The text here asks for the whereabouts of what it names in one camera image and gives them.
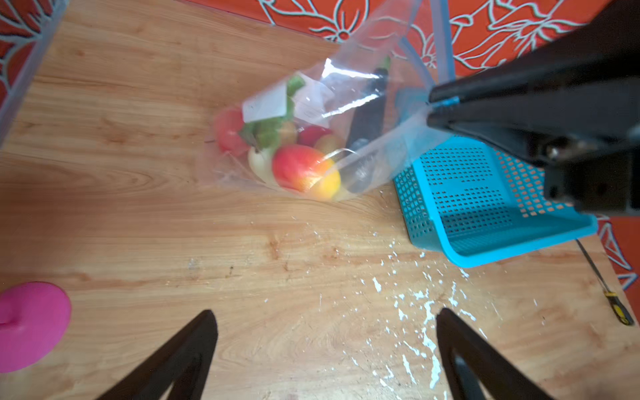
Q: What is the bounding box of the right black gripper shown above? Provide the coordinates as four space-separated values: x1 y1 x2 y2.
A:
428 1 639 217

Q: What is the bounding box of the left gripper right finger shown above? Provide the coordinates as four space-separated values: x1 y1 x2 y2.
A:
436 308 550 399

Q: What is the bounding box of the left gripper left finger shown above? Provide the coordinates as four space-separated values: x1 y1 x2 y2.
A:
100 309 218 399

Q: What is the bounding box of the red yellow mango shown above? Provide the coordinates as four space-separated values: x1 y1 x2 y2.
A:
272 144 342 201

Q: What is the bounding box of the red apple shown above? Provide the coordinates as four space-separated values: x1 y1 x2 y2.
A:
297 125 333 148
213 108 250 158

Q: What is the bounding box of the clear zip top bag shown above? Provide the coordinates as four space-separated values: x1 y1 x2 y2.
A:
198 1 455 202

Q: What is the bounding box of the red apple front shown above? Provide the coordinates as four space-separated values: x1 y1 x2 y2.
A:
297 125 333 148

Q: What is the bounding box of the yellow potato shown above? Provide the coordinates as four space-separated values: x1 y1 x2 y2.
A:
313 134 345 155

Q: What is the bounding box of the teal plastic basket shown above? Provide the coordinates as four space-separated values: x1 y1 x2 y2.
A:
394 137 598 268

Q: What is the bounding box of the pink plastic cup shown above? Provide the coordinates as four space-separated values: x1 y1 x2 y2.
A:
1 282 72 373

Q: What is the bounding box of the black screwdriver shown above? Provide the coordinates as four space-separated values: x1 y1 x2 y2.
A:
575 239 635 327

